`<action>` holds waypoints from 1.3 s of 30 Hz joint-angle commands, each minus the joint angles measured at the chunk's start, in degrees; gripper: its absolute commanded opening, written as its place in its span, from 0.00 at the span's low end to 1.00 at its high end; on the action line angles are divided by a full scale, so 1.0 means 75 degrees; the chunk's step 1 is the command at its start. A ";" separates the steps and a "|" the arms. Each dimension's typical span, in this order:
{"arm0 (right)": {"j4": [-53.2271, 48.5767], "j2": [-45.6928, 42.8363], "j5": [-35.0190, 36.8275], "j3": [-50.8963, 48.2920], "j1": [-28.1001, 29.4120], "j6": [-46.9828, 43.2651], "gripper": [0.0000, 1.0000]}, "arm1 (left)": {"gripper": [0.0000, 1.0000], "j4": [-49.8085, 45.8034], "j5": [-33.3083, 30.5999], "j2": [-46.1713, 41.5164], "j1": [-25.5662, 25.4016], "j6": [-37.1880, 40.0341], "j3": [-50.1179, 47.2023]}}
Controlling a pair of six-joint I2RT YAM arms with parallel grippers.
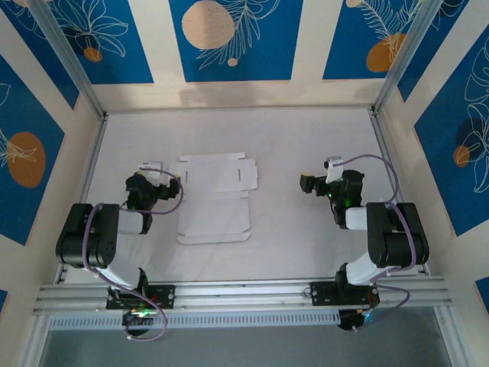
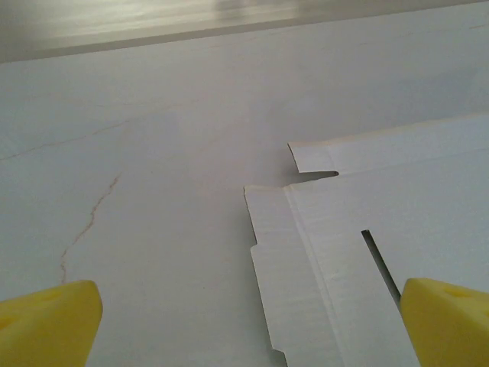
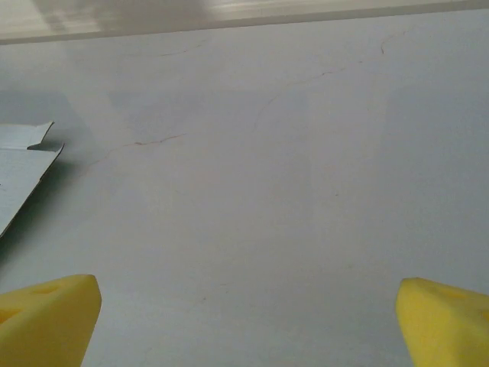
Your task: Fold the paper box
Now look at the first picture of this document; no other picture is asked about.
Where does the aluminium frame post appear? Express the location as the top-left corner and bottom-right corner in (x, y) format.
(372, 0), (448, 115)
(28, 0), (108, 119)

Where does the aluminium frame cross rail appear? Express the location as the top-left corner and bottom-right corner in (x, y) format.
(32, 277), (454, 317)

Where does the white and teal paper box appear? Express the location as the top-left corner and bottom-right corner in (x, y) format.
(167, 151), (260, 245)

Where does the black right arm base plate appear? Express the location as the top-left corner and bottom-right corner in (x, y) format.
(310, 281), (381, 307)

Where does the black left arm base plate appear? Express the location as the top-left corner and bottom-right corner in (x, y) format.
(105, 284), (176, 310)

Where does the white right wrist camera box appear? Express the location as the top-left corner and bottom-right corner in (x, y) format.
(323, 155), (345, 184)

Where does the aluminium frame leg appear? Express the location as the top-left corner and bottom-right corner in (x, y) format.
(21, 313), (50, 367)
(435, 305), (471, 367)

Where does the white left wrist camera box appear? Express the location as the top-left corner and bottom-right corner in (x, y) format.
(138, 161), (164, 181)

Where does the blue floral wall panel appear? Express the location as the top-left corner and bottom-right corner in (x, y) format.
(322, 0), (421, 81)
(414, 36), (489, 237)
(0, 55), (66, 246)
(169, 0), (305, 83)
(397, 0), (471, 103)
(47, 0), (154, 86)
(0, 0), (80, 111)

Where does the aluminium table side rail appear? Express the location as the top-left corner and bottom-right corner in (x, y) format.
(55, 114), (110, 284)
(368, 109), (431, 276)

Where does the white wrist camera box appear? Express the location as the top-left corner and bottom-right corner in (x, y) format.
(138, 161), (164, 181)
(323, 155), (345, 184)

